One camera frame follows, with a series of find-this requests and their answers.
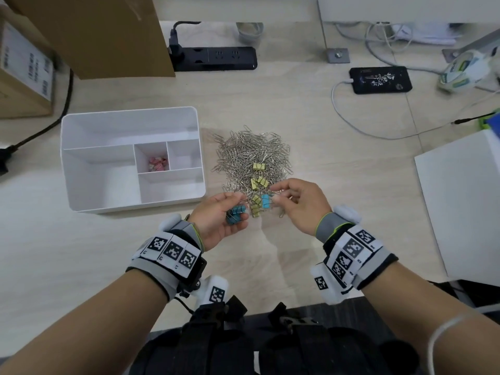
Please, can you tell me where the person's left hand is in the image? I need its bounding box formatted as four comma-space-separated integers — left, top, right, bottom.
187, 192, 251, 253

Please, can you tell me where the person's right hand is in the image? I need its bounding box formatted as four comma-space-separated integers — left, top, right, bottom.
270, 178, 333, 238

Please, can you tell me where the bunch of blue binder clips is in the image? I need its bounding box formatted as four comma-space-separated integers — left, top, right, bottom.
226, 194, 274, 227

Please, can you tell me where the bunch of yellow binder clips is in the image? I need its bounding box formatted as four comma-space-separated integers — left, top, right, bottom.
249, 162, 271, 218

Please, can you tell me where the pile of silver paper clips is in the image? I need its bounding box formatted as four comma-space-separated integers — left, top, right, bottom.
210, 125, 296, 219

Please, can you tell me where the white compartment organizer tray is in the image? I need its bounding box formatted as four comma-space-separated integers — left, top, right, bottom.
60, 106, 207, 214

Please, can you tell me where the person's right forearm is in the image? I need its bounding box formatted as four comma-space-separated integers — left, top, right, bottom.
361, 261, 500, 375

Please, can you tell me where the person's left forearm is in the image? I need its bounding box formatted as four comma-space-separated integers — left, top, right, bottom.
0, 267, 172, 375

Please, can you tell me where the cardboard box with black print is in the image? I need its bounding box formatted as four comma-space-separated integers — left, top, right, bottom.
0, 3, 55, 120

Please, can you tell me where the white left wrist pod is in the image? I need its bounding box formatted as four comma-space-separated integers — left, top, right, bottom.
159, 214, 182, 233

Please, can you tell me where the gray left wrist marker band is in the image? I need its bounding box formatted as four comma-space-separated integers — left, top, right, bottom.
126, 220, 208, 303

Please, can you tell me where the gray wrist marker band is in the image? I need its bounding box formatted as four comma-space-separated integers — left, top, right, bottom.
126, 220, 208, 303
315, 211, 399, 292

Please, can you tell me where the gray right wrist marker band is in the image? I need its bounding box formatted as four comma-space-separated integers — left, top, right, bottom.
315, 211, 399, 292

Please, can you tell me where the black chest harness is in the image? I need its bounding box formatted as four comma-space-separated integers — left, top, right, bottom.
129, 294, 421, 375

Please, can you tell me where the black smartphone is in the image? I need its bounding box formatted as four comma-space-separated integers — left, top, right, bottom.
348, 66, 413, 94

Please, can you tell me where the white flat board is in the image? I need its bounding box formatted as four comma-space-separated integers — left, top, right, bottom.
414, 128, 500, 288

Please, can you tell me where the black power strip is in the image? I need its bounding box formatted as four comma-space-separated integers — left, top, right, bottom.
168, 45, 258, 72

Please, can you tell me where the black power plug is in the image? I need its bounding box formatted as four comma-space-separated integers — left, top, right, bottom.
168, 21, 202, 64

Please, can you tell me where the clear tape roll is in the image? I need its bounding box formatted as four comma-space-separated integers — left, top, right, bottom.
236, 22, 266, 45

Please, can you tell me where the green and blue object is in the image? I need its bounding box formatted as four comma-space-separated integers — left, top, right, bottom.
478, 109, 500, 137

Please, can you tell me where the green and white packet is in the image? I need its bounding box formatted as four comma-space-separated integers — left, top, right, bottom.
437, 49, 491, 93

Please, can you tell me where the flat brown cardboard sheet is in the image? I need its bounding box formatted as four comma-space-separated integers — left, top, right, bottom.
4, 0, 176, 81

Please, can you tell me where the white desk divider panel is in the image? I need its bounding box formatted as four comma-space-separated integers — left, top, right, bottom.
152, 0, 500, 24

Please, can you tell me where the white left wrist camera block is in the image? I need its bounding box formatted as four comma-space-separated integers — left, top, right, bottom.
193, 275, 229, 309

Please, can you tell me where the white wrist camera block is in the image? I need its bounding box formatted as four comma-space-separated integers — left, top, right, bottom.
193, 275, 229, 309
309, 263, 354, 306

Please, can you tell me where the white right wrist camera block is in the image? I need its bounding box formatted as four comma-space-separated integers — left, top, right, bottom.
309, 263, 354, 306

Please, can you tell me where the thin black left wrist cable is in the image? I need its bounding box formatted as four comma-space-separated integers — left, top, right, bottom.
176, 295, 196, 315

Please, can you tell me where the white charging cable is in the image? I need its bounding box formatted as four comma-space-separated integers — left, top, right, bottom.
331, 80, 500, 140

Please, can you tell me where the gray metal divider bracket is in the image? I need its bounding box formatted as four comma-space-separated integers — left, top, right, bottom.
314, 0, 351, 64
442, 33, 500, 61

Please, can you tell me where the black adapter cable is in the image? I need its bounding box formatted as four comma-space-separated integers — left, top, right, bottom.
6, 68, 75, 157

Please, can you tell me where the thin black cable with plug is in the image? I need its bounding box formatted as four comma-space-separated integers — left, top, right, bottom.
451, 111, 497, 126

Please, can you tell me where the white cord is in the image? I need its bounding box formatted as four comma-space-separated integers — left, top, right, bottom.
426, 312, 481, 375

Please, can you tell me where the bundle of white cables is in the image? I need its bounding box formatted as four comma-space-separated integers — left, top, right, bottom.
335, 21, 458, 73

